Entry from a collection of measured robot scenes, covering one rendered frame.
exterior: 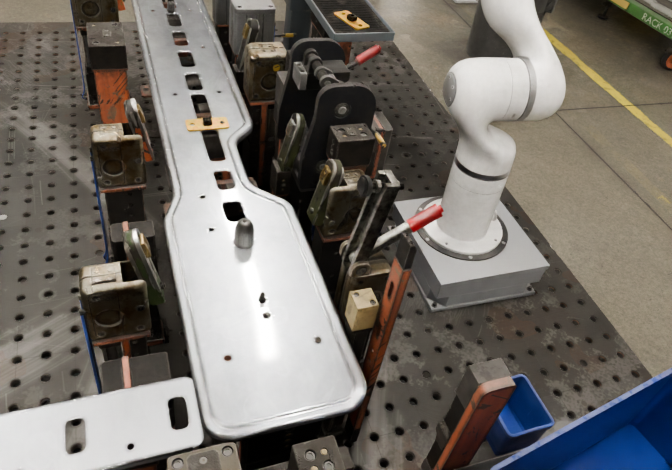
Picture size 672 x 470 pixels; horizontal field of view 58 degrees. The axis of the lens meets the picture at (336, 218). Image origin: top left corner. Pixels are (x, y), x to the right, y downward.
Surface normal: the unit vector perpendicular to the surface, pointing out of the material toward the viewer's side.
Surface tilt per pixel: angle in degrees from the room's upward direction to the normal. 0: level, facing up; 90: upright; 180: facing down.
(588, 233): 0
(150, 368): 0
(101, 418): 0
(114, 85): 90
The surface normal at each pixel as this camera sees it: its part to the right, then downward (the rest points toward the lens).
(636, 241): 0.14, -0.73
